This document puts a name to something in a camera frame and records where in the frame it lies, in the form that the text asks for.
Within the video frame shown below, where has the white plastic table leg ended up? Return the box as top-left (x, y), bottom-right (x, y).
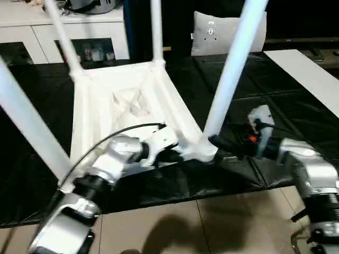
top-left (202, 0), bottom-right (270, 141)
top-left (150, 0), bottom-right (167, 71)
top-left (43, 0), bottom-right (84, 77)
top-left (0, 57), bottom-right (74, 186)

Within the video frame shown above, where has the white plastic table top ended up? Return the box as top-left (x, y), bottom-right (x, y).
top-left (57, 59), bottom-right (219, 194)

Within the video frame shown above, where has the black work mat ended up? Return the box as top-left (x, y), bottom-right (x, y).
top-left (0, 51), bottom-right (339, 228)

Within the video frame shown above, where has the black stand base bar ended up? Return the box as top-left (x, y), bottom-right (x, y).
top-left (290, 210), bottom-right (308, 222)

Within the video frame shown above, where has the grey cushion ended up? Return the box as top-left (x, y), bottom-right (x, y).
top-left (190, 11), bottom-right (267, 57)

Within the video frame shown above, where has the grey helmet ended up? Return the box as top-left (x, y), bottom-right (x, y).
top-left (67, 0), bottom-right (123, 14)

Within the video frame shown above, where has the white glass-door cabinet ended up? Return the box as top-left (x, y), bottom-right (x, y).
top-left (0, 7), bottom-right (130, 64)

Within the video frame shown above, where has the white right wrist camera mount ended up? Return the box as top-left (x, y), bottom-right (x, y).
top-left (247, 105), bottom-right (275, 158)

